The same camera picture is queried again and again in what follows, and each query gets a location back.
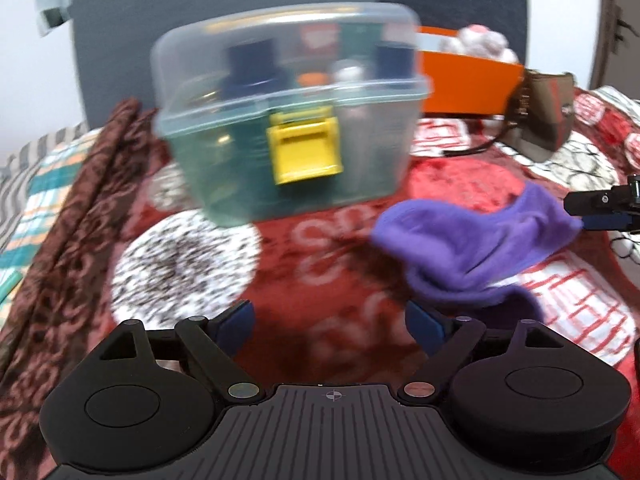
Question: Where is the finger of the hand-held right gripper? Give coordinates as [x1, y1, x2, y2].
[563, 186, 632, 217]
[581, 211, 635, 232]

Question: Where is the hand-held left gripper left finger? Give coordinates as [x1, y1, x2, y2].
[99, 299, 263, 405]

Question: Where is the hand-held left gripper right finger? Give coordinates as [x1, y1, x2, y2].
[399, 300, 565, 405]

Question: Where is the purple cloth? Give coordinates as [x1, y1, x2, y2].
[369, 182, 584, 322]

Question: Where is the orange cardboard box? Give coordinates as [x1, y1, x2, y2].
[414, 25, 527, 117]

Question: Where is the white plush toy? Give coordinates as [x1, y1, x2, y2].
[439, 23, 521, 65]

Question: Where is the red floral printed blanket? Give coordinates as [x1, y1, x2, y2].
[0, 85, 640, 480]

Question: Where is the olive pouch red stripe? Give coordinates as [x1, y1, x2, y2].
[444, 71, 577, 164]

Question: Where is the brown patterned cloth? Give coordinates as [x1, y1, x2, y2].
[0, 97, 172, 480]

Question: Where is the clear storage box yellow latch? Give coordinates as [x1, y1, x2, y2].
[151, 2, 434, 227]

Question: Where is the plaid bed sheet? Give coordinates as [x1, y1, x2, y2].
[0, 127, 109, 307]

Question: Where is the navy cap bottle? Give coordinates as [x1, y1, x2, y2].
[376, 42, 417, 82]

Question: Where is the black cap bottle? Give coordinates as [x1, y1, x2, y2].
[222, 41, 292, 99]

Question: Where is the white cap bottle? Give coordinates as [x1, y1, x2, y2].
[331, 59, 367, 84]

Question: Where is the green box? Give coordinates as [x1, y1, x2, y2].
[345, 22, 384, 62]

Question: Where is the red white packet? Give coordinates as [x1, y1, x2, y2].
[300, 25, 337, 52]

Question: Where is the door handle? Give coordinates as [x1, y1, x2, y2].
[610, 5, 637, 54]

